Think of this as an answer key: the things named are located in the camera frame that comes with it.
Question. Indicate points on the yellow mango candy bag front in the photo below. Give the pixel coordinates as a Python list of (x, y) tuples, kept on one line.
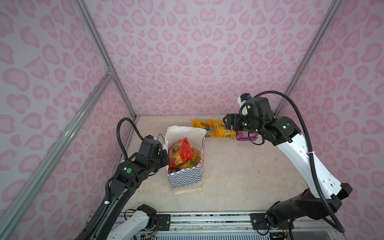
[(193, 162)]

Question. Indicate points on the red candy bag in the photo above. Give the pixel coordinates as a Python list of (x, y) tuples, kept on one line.
[(180, 153)]

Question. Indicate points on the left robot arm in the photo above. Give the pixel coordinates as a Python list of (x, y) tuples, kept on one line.
[(122, 185)]

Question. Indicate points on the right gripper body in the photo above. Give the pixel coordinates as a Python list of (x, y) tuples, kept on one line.
[(238, 121)]

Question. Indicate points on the white paper bag blue handles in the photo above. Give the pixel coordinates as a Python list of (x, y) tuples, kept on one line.
[(186, 180)]

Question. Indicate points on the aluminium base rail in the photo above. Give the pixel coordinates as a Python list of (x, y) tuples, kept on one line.
[(223, 226)]

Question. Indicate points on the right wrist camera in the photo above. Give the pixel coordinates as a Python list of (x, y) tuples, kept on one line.
[(241, 101)]

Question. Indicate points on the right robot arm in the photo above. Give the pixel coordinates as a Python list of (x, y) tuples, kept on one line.
[(324, 194)]

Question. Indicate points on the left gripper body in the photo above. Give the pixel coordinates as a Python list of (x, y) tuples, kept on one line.
[(163, 158)]

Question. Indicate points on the purple grape candy bag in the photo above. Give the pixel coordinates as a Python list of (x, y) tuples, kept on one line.
[(246, 136)]

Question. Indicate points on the aluminium frame strut diagonal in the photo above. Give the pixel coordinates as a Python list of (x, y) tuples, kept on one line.
[(21, 204)]

